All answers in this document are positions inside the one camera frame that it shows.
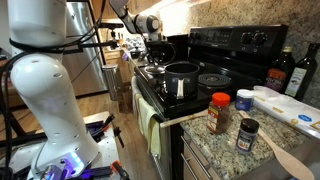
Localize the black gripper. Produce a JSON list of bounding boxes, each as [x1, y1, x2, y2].
[[145, 31, 168, 67]]

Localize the black electric stove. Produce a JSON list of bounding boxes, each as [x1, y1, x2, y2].
[[131, 23, 289, 180]]

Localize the spice jar with red lid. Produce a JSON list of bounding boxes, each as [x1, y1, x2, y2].
[[206, 92, 232, 135]]

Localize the blue jar with white lid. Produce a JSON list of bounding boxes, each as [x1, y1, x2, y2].
[[234, 88, 255, 112]]

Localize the spice jar with black lid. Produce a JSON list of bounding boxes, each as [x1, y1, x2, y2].
[[235, 117, 260, 155]]

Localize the steel trash can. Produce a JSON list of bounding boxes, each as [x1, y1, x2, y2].
[[101, 64, 122, 102]]

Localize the pale yellow dish towel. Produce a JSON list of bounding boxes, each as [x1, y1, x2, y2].
[[130, 75, 163, 159]]

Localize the large black coil burner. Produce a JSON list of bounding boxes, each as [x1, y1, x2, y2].
[[197, 73, 233, 90]]

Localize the stainless steel refrigerator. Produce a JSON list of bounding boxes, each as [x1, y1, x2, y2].
[[61, 0, 109, 98]]

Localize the white robot mounting table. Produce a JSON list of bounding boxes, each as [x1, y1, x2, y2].
[[0, 110, 123, 180]]

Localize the dark bottle with red label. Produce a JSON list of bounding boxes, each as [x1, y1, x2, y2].
[[264, 45, 296, 94]]

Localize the white plastic package blue logo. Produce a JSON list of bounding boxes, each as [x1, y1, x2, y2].
[[250, 85, 320, 141]]

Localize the dark bottle with white label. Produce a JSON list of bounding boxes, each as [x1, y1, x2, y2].
[[284, 42, 320, 102]]

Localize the large wooden spoon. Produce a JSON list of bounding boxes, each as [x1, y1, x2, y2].
[[237, 110, 315, 180]]

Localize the black sauce pan steel handle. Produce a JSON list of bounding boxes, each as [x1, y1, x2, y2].
[[164, 61, 201, 100]]

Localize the black camera on stand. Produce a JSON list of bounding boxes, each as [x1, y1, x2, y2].
[[63, 21, 125, 54]]

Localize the cabinet drawers with steel handles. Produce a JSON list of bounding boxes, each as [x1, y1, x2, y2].
[[179, 131, 223, 180]]

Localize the orange handled clamp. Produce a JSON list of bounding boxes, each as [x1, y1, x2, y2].
[[110, 159, 132, 180]]

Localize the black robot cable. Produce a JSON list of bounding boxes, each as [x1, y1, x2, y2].
[[0, 0, 108, 180]]

